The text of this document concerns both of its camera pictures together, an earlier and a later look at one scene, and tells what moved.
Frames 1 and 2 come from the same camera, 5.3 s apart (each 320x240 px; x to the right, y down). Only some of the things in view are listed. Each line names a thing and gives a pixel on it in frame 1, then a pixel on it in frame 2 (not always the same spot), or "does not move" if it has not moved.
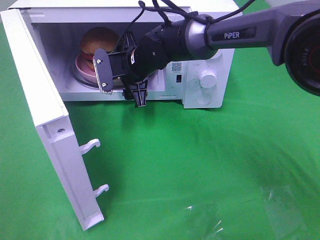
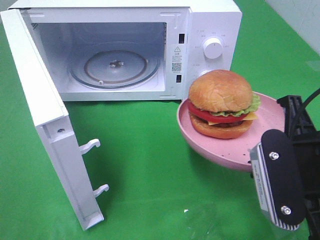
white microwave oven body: x=57 y=27 does not move
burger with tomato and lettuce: x=96 y=38 -> x=221 y=104
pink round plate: x=84 y=69 -> x=234 y=154
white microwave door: x=50 y=116 does not move
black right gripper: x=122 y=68 -> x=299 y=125
